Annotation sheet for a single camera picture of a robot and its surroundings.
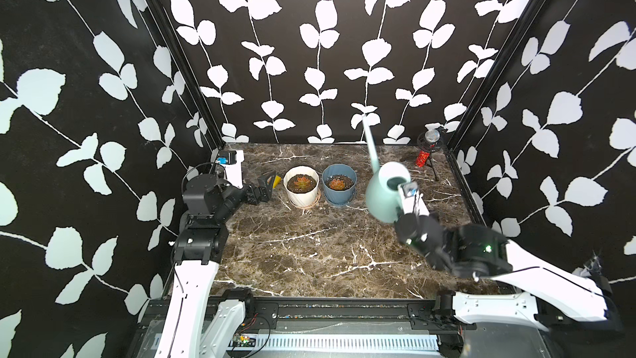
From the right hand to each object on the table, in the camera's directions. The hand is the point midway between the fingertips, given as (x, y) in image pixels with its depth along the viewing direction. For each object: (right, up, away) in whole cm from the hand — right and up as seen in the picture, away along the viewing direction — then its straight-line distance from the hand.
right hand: (396, 206), depth 64 cm
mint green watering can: (-4, +4, -3) cm, 6 cm away
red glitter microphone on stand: (+20, +20, +28) cm, 40 cm away
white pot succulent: (-28, +4, +31) cm, 42 cm away
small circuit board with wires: (-43, -40, +6) cm, 59 cm away
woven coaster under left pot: (-27, -6, +33) cm, 43 cm away
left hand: (-37, +10, +2) cm, 38 cm away
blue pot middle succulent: (-14, +5, +32) cm, 35 cm away
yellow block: (-39, +5, +36) cm, 53 cm away
